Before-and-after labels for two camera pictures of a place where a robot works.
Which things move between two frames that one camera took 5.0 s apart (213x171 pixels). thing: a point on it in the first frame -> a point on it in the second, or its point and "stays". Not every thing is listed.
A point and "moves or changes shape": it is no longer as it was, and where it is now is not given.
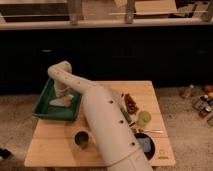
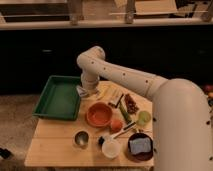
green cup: [144, 118] stays
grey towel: [59, 102] moves or changes shape
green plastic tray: [43, 108] stays
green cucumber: [125, 114] stays
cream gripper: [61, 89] -> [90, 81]
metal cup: [81, 138] stays
